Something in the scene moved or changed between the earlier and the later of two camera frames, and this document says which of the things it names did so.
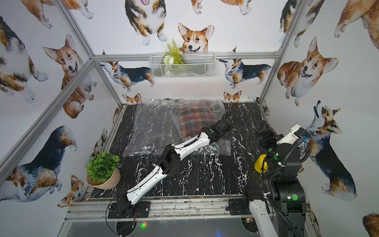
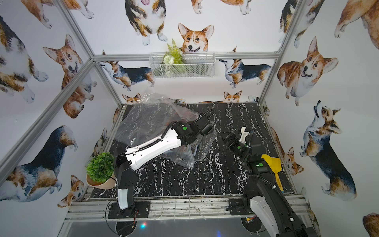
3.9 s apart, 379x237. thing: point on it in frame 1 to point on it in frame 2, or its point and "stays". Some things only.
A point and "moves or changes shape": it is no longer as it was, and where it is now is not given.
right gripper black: (275, 138) to (236, 140)
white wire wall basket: (182, 65) stays
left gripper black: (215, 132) to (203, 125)
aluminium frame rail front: (83, 210) stays
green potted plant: (102, 172) stays
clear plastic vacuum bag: (153, 125) moves or changes shape
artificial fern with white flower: (173, 56) stays
